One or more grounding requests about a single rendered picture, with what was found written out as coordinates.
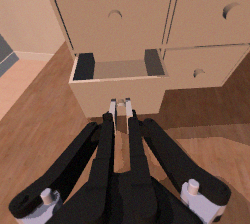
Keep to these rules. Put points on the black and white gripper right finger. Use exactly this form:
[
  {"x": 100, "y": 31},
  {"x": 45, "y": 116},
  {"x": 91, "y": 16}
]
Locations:
[{"x": 200, "y": 191}]

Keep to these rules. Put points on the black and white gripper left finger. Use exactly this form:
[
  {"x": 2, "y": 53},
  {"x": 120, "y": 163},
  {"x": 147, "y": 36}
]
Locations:
[{"x": 37, "y": 203}]

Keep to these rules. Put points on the tan wooden drawer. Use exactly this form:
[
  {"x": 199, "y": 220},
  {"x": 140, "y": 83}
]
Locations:
[
  {"x": 140, "y": 75},
  {"x": 201, "y": 65},
  {"x": 199, "y": 21},
  {"x": 133, "y": 23}
]

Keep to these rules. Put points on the beige small chest of drawers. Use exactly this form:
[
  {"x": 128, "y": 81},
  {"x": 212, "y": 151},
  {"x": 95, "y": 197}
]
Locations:
[{"x": 161, "y": 47}]

